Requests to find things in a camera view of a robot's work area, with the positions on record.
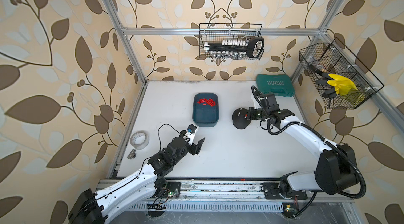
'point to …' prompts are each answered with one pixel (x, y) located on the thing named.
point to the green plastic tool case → (279, 84)
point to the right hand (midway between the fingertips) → (246, 112)
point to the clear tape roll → (139, 140)
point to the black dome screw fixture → (239, 118)
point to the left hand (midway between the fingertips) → (196, 133)
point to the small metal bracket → (132, 154)
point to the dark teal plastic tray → (203, 116)
